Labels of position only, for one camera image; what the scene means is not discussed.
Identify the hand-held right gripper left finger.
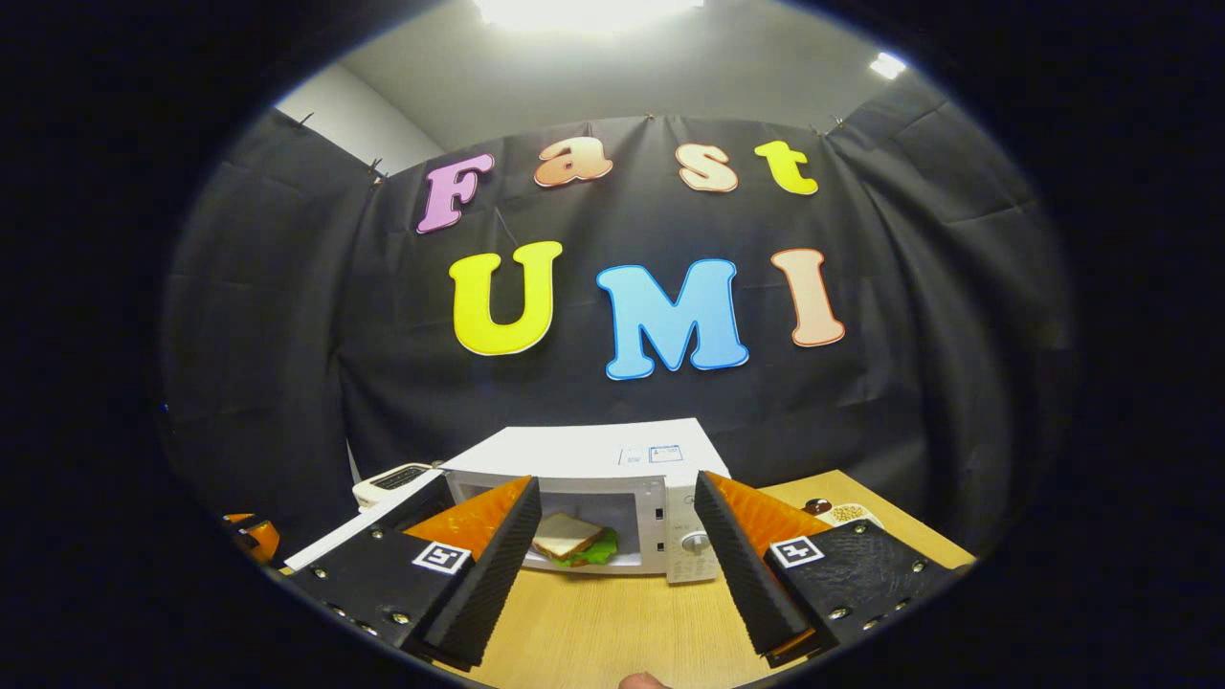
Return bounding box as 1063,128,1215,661
287,476,543,671

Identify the sandwich with lettuce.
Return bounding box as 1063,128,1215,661
532,512,620,568

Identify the black backdrop cloth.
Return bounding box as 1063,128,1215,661
161,72,1078,566

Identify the white toaster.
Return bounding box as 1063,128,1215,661
352,462,436,511

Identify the large ceiling light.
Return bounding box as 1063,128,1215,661
474,0,704,34

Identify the white microwave oven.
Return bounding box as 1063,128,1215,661
284,418,733,587

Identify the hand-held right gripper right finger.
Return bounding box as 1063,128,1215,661
694,471,972,668

